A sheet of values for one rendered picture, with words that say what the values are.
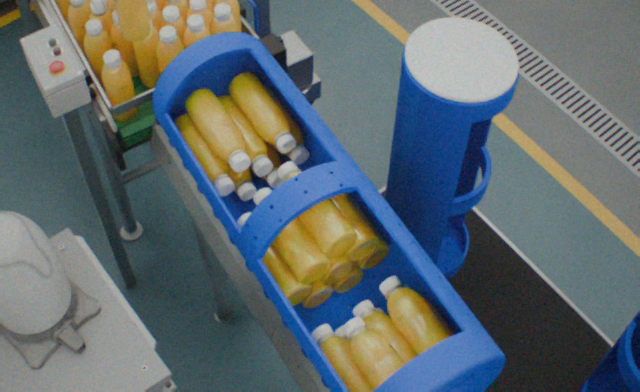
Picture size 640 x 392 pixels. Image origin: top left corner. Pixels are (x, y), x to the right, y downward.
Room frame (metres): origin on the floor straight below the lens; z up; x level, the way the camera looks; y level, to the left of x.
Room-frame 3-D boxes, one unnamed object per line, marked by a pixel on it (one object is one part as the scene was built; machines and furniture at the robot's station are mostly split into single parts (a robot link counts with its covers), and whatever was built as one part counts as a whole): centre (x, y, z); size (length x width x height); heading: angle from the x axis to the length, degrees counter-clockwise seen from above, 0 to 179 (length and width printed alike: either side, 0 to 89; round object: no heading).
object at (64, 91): (1.30, 0.64, 1.05); 0.20 x 0.10 x 0.10; 32
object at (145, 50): (1.41, 0.43, 0.99); 0.07 x 0.07 x 0.19
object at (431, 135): (1.38, -0.33, 0.59); 0.28 x 0.28 x 0.88
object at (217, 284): (1.19, 0.31, 0.31); 0.06 x 0.06 x 0.63; 32
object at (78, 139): (1.30, 0.64, 0.50); 0.04 x 0.04 x 1.00; 32
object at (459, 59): (1.38, -0.33, 1.03); 0.28 x 0.28 x 0.01
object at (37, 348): (0.65, 0.52, 1.10); 0.22 x 0.18 x 0.06; 51
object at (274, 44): (1.43, 0.14, 0.95); 0.10 x 0.07 x 0.10; 122
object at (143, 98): (1.35, 0.33, 0.96); 0.40 x 0.01 x 0.03; 122
